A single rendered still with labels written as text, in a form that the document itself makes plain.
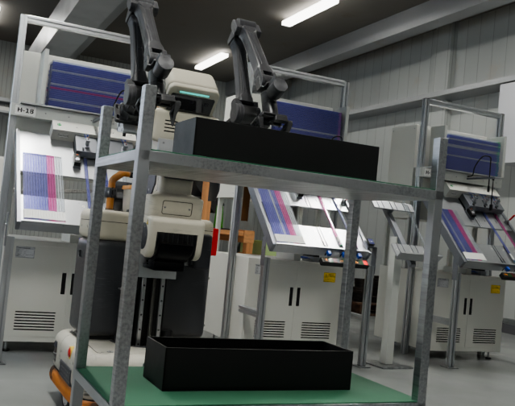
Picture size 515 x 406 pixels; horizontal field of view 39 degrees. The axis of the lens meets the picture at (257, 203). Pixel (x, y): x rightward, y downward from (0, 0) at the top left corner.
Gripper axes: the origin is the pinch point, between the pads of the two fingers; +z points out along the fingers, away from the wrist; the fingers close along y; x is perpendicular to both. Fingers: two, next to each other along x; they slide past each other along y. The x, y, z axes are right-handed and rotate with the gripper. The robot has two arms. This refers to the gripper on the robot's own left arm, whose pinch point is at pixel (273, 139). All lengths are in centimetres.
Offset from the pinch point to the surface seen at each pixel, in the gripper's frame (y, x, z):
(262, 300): 77, 167, -1
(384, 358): 173, 186, 26
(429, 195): 18, -52, 45
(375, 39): 374, 365, -424
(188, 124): -49, -41, 28
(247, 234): 202, 422, -165
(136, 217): -65, -46, 59
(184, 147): -49, -38, 33
